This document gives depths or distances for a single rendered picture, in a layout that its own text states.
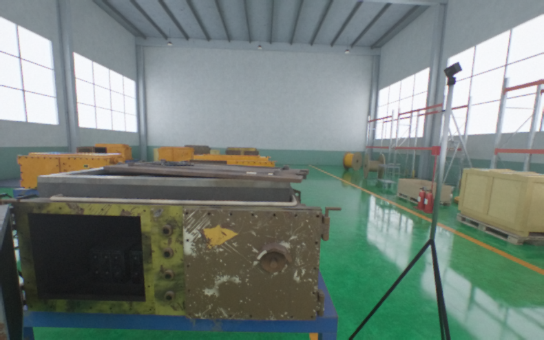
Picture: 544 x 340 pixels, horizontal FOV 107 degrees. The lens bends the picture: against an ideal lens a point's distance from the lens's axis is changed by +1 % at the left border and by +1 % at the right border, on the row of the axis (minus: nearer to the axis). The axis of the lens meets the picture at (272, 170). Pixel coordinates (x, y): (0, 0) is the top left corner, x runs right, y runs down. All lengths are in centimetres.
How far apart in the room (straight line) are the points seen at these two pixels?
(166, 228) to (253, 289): 50
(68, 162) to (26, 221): 347
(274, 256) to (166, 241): 52
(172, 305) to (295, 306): 62
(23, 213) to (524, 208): 577
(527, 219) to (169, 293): 521
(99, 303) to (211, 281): 60
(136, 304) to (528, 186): 528
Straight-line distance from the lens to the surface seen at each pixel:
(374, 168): 1097
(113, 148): 1183
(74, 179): 143
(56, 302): 164
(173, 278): 125
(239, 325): 138
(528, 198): 528
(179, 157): 1033
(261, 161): 372
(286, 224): 100
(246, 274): 112
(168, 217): 112
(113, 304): 147
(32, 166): 541
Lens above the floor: 153
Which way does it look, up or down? 7 degrees down
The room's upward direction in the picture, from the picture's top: 2 degrees clockwise
